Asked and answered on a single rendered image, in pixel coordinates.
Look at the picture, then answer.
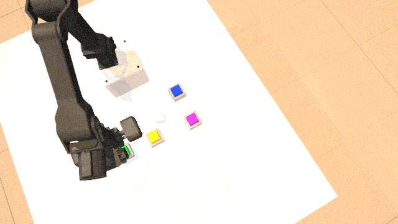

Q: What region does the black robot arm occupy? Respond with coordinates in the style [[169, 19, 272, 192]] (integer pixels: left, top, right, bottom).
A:
[[25, 0, 129, 181]]

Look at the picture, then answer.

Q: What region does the yellow button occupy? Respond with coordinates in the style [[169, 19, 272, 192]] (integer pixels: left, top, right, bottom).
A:
[[145, 128, 164, 147]]

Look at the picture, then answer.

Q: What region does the blue button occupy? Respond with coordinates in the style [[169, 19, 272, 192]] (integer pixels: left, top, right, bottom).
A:
[[168, 83, 186, 102]]

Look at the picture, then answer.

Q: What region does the green button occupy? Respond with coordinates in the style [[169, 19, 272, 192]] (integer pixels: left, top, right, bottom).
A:
[[122, 142, 135, 160]]

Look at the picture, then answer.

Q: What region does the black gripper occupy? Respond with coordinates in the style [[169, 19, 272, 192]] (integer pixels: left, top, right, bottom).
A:
[[71, 116, 142, 167]]

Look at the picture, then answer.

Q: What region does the magenta button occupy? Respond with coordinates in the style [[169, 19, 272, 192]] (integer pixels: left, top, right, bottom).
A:
[[183, 111, 202, 130]]

